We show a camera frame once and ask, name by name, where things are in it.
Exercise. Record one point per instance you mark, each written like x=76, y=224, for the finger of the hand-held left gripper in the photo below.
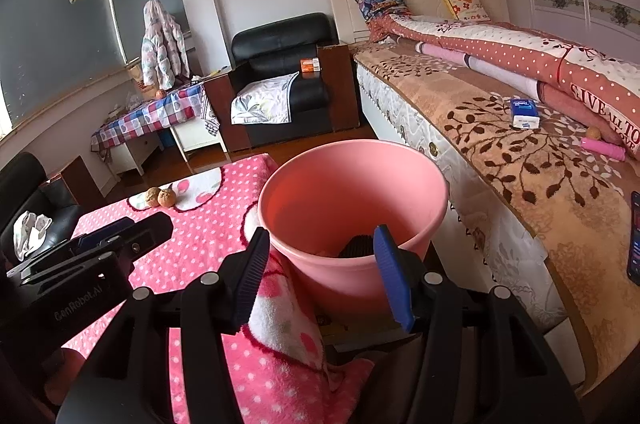
x=102, y=234
x=147, y=236

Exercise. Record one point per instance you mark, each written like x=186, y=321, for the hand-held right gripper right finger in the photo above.
x=392, y=274

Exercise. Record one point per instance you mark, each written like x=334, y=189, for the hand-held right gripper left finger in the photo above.
x=250, y=279

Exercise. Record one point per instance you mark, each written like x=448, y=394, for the black foam net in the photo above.
x=357, y=246

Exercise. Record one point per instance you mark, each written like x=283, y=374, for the pink plastic bucket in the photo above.
x=350, y=184

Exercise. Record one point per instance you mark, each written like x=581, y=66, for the walnut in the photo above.
x=168, y=198
x=152, y=197

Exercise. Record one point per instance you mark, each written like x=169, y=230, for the wooden side table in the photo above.
x=80, y=179

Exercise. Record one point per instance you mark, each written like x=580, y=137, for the pink polka-dot blanket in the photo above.
x=210, y=214

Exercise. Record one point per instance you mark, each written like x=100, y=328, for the white cloth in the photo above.
x=30, y=231

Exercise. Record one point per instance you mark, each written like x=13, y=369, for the white desk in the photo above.
x=140, y=152

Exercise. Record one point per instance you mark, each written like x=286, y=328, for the black leather sofa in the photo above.
x=20, y=169

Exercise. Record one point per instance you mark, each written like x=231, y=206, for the checkered tablecloth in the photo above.
x=150, y=114

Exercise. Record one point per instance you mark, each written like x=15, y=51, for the bed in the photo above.
x=480, y=174

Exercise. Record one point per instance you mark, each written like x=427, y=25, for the brown leaf-pattern blanket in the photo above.
x=545, y=184

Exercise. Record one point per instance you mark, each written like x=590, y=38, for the floral cloth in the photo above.
x=265, y=99

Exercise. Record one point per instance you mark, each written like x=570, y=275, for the white patterned puffy jacket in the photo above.
x=162, y=49

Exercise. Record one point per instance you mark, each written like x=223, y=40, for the window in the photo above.
x=60, y=39

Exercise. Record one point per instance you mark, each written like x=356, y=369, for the blue tissue pack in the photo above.
x=525, y=114

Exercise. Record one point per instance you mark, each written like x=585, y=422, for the orange box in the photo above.
x=310, y=65

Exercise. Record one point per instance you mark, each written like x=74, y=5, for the black leather armchair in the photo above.
x=280, y=42

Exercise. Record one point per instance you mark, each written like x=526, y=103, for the black smartphone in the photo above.
x=634, y=239

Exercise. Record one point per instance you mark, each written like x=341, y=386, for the pink tube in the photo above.
x=602, y=148

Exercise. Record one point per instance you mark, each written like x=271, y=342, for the small brown nut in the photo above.
x=593, y=133

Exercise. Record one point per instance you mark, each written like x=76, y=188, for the polka-dot quilt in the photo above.
x=510, y=49

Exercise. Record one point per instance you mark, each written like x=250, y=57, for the colourful patterned pillow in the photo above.
x=382, y=7

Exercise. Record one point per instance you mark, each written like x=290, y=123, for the yellow flowered pillow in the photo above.
x=467, y=7

